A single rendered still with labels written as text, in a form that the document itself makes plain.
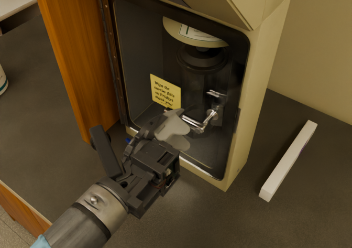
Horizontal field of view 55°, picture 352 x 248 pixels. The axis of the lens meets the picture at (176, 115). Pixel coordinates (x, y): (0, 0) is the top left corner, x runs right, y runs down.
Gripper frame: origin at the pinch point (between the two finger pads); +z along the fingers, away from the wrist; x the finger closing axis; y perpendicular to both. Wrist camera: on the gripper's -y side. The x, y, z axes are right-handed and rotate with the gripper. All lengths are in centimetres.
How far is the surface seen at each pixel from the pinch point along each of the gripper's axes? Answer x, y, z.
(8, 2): -24, -113, 32
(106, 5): 15.2, -18.7, 4.4
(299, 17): -1.2, 5.5, 48.5
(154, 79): 1.8, -8.6, 4.4
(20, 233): -117, -84, -24
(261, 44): 16.3, 11.4, 7.3
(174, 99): -1.0, -3.6, 4.3
